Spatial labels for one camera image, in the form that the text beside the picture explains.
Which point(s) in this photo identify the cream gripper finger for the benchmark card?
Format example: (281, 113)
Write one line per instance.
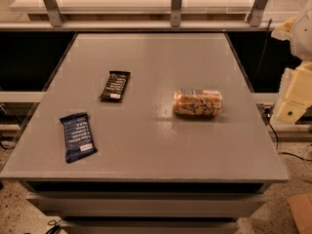
(283, 31)
(295, 94)

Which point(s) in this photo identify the orange soda can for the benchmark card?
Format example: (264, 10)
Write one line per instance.
(195, 102)

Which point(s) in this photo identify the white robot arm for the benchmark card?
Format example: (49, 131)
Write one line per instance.
(301, 36)

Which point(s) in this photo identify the cardboard box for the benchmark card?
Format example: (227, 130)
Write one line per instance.
(301, 209)

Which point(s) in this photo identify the black snack bar wrapper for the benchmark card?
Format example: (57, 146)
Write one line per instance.
(115, 85)

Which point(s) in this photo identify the blue snack bar wrapper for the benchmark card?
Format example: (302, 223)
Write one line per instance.
(79, 142)

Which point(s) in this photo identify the grey table cabinet base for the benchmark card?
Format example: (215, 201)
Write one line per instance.
(147, 207)

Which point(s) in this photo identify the metal frame railing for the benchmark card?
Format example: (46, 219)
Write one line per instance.
(146, 15)

